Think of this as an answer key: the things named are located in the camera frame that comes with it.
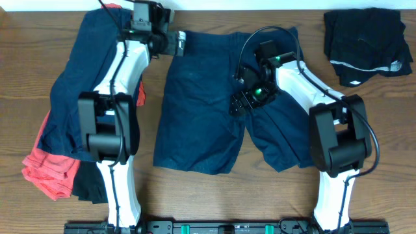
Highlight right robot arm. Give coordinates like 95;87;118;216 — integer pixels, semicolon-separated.
229;40;377;233

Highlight black garment in pile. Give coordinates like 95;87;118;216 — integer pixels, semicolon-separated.
72;161;108;204

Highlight navy blue shorts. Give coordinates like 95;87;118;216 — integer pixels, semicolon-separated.
153;28;313;175

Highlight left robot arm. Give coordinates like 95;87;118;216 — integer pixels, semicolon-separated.
78;1;186;233

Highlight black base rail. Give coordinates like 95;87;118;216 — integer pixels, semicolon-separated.
64;220;390;234

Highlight black folded clothes stack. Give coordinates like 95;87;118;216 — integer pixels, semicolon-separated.
324;8;413;87

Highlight navy shorts in pile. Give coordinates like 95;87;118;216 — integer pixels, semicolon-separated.
37;8;131;162

